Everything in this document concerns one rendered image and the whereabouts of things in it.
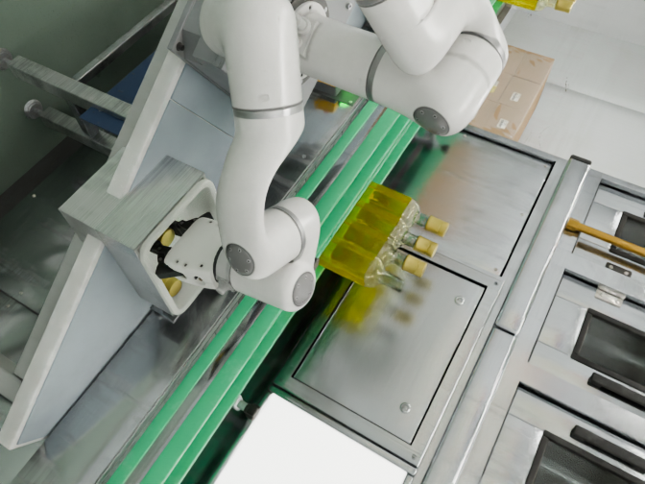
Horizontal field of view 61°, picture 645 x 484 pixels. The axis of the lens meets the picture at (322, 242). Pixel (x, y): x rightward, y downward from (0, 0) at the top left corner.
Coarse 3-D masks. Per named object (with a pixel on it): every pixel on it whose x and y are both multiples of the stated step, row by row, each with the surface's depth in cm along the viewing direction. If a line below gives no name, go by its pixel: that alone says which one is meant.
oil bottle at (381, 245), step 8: (344, 224) 119; (352, 224) 119; (360, 224) 119; (336, 232) 118; (344, 232) 118; (352, 232) 117; (360, 232) 117; (368, 232) 117; (376, 232) 117; (352, 240) 116; (360, 240) 116; (368, 240) 116; (376, 240) 116; (384, 240) 116; (392, 240) 116; (368, 248) 115; (376, 248) 115; (384, 248) 115; (392, 248) 115; (384, 256) 115; (392, 256) 116
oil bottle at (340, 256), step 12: (336, 240) 116; (324, 252) 114; (336, 252) 114; (348, 252) 114; (360, 252) 114; (324, 264) 117; (336, 264) 114; (348, 264) 113; (360, 264) 113; (372, 264) 112; (384, 264) 114; (348, 276) 115; (360, 276) 113; (372, 276) 112
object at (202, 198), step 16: (192, 192) 85; (208, 192) 90; (176, 208) 83; (192, 208) 97; (208, 208) 94; (160, 224) 82; (176, 240) 99; (144, 256) 81; (160, 288) 88; (192, 288) 100; (176, 304) 98
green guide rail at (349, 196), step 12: (492, 0) 157; (396, 120) 130; (408, 120) 130; (396, 132) 128; (384, 144) 126; (372, 156) 125; (384, 156) 125; (372, 168) 122; (360, 180) 121; (348, 192) 119; (348, 204) 117; (336, 216) 115; (324, 228) 114; (324, 240) 112
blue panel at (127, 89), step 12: (144, 60) 135; (132, 72) 132; (144, 72) 132; (120, 84) 130; (132, 84) 130; (120, 96) 128; (132, 96) 128; (96, 120) 124; (108, 120) 123; (120, 120) 123
